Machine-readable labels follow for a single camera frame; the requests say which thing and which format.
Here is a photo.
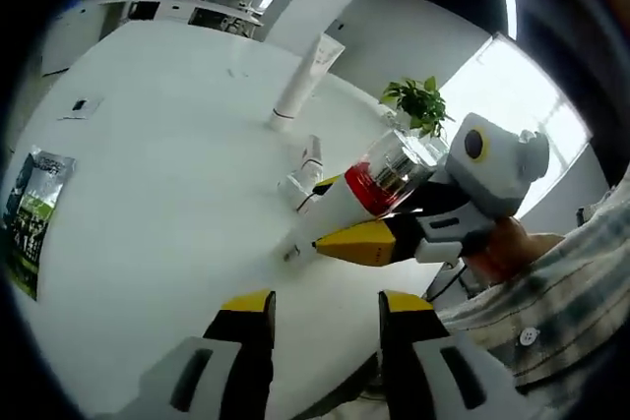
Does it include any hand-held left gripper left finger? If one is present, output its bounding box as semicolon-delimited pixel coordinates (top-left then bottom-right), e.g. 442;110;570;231
102;287;278;420

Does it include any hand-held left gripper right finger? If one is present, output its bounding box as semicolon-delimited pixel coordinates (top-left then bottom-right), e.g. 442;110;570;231
377;290;540;420

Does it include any red collar skincare bottle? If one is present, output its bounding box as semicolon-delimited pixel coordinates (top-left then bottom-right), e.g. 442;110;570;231
283;128;435;266

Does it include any black-lined white skincare bottle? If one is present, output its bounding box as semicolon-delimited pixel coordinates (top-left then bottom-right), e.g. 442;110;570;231
277;133;327;214

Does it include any white skincare tube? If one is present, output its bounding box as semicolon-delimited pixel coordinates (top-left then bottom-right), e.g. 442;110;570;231
269;30;347;135

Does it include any green black skincare sachet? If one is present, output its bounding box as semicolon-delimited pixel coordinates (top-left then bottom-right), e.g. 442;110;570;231
2;144;78;302

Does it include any person's right hand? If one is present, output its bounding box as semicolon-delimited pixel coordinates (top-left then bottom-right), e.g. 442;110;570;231
471;214;567;284

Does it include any potted green plant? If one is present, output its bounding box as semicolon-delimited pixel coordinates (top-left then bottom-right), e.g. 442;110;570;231
380;75;458;140

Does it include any white card with dark clip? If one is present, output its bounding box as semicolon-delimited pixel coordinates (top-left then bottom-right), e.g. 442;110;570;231
56;93;105;122

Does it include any long white desk row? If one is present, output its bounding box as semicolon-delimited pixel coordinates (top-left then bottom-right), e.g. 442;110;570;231
41;0;263;78

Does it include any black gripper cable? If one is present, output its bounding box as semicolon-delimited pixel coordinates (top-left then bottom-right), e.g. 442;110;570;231
426;262;472;301

